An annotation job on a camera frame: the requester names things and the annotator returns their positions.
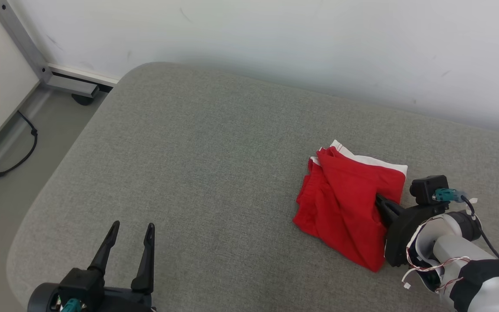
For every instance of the red shorts with white panels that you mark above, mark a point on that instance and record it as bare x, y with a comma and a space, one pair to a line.
345, 208

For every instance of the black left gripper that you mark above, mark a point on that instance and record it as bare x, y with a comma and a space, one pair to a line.
111, 301

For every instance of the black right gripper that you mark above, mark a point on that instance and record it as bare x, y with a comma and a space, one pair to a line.
401, 236

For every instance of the teal left camera connector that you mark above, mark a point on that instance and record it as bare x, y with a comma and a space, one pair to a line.
71, 306

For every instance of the teal right camera connector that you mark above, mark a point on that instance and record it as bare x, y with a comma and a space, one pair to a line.
446, 195

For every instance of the black round partition foot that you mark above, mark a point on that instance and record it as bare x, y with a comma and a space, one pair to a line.
84, 99

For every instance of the white baseboard strip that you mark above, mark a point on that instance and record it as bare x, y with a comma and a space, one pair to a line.
85, 74

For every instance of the grey metal partition post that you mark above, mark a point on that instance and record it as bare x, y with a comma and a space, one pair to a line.
20, 39

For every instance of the grey metal base bar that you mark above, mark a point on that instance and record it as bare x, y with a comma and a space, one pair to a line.
72, 86

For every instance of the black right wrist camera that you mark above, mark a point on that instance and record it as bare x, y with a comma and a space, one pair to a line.
425, 188

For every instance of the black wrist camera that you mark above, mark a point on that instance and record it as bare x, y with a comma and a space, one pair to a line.
425, 188
41, 299

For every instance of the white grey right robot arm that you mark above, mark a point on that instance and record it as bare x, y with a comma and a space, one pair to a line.
461, 251

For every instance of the teal camera connector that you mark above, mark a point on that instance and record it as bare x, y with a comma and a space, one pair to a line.
71, 306
446, 195

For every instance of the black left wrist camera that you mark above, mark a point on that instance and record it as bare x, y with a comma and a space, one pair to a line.
41, 299

